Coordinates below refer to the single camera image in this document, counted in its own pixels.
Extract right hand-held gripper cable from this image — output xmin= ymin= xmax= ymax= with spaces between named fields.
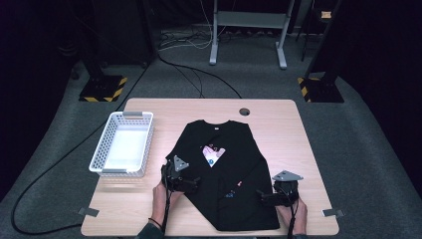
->
xmin=288 ymin=198 xmax=300 ymax=239

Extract white perforated plastic basket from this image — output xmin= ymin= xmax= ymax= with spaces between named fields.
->
xmin=88 ymin=111 xmax=155 ymax=178

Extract grey tape piece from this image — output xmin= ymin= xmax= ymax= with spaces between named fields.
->
xmin=321 ymin=208 xmax=345 ymax=218
xmin=78 ymin=207 xmax=101 ymax=218

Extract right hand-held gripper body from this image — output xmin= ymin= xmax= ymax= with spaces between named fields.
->
xmin=271 ymin=169 xmax=305 ymax=204

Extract left hand-held gripper cable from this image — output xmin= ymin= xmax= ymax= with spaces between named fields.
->
xmin=161 ymin=189 xmax=173 ymax=234

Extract grey metal stand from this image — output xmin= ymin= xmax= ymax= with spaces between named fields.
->
xmin=208 ymin=0 xmax=297 ymax=71

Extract bundle of white cables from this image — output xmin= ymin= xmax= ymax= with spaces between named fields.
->
xmin=158 ymin=0 xmax=215 ymax=53

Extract long black floor cable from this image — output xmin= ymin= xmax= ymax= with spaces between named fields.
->
xmin=10 ymin=63 xmax=151 ymax=236

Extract black wrist band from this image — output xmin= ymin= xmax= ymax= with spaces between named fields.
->
xmin=147 ymin=217 xmax=164 ymax=231

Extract hand-held gripper cable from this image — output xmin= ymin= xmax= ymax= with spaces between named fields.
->
xmin=288 ymin=198 xmax=300 ymax=239
xmin=161 ymin=189 xmax=173 ymax=234

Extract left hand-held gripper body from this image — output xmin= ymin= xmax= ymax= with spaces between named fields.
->
xmin=160 ymin=153 xmax=187 ymax=193

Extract black t-shirt with print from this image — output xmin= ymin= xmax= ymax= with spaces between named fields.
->
xmin=165 ymin=119 xmax=282 ymax=232

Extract black stand with striped base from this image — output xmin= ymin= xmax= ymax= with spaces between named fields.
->
xmin=297 ymin=0 xmax=345 ymax=104
xmin=78 ymin=0 xmax=128 ymax=104

